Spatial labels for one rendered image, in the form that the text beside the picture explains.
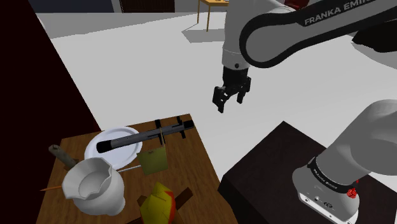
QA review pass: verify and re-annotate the yellow wooden side table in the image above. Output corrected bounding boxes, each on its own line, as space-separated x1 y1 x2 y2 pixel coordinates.
196 0 230 32

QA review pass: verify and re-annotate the thin grey orange-tipped rod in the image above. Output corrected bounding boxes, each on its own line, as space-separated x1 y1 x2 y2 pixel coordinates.
39 165 143 192

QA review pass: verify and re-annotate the grey brown cylindrical tool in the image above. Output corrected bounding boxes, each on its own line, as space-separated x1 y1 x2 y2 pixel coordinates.
48 143 80 171

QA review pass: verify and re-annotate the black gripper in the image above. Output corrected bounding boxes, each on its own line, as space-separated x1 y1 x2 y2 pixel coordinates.
212 66 253 115

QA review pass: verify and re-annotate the white pitcher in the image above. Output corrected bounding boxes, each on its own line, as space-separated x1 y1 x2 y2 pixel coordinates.
60 157 127 216

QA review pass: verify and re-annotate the brown wooden table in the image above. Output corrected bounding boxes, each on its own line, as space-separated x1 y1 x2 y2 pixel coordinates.
35 113 240 224

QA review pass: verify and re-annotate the yellow red figure on stand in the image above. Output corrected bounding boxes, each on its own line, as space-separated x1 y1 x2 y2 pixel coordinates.
126 181 195 224

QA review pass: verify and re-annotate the dark robot stand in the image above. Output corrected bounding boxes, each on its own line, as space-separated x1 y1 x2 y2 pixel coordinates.
217 120 397 224

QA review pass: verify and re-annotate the white plate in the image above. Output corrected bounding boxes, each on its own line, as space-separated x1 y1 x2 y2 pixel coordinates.
83 125 144 171

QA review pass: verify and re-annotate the dark cabinet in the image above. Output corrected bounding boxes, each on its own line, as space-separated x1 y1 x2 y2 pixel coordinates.
118 0 176 14

